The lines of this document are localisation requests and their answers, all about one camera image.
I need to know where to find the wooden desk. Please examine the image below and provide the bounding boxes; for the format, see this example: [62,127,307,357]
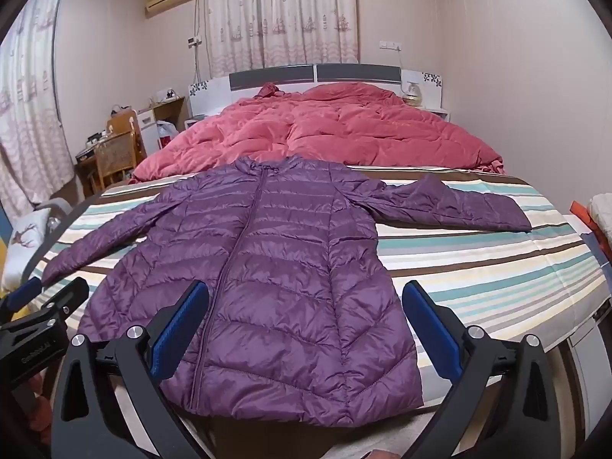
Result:
[74,96,186,197]

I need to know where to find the brown bag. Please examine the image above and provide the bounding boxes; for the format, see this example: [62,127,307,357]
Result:
[106,110,139,137]

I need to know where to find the purple down jacket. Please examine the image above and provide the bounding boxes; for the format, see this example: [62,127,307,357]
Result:
[41,155,533,428]

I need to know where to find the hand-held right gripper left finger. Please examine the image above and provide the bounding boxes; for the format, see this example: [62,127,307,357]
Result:
[50,280,210,459]

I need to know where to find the white cabinet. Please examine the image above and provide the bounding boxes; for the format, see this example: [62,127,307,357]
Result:
[136,107,161,154]

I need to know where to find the clear plastic bag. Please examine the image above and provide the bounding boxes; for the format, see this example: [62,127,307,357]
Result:
[155,121,179,150]

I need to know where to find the striped bed sheet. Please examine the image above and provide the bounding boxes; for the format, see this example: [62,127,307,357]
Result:
[33,165,610,459]

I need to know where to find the white grey headboard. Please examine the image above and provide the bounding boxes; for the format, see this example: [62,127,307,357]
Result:
[188,63,450,122]

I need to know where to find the red quilt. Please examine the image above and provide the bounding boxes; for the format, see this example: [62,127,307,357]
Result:
[129,82,508,185]

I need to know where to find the air conditioner power cord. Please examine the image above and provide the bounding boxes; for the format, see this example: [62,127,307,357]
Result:
[191,0,206,84]

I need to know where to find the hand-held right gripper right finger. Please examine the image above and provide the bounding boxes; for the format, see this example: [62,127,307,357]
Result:
[402,281,560,459]

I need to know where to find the grey armchair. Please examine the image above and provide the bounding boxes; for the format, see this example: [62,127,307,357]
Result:
[33,196,72,216]

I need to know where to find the deer print pillow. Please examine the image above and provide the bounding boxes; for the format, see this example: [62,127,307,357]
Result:
[0,210,51,292]

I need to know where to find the white cloth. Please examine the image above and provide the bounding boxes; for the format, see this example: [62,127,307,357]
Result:
[587,192,612,249]

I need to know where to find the printed side curtain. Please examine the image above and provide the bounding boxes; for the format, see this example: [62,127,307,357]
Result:
[0,0,75,206]

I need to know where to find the wooden rattan chair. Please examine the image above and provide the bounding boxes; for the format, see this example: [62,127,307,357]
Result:
[93,129,144,192]

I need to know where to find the printed window curtain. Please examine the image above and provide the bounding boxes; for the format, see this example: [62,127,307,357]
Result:
[205,0,360,72]

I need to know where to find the orange cloth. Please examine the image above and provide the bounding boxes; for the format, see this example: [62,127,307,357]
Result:
[569,201,598,235]

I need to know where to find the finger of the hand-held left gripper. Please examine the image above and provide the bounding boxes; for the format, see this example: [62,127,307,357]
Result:
[41,277,90,319]
[0,278,43,316]

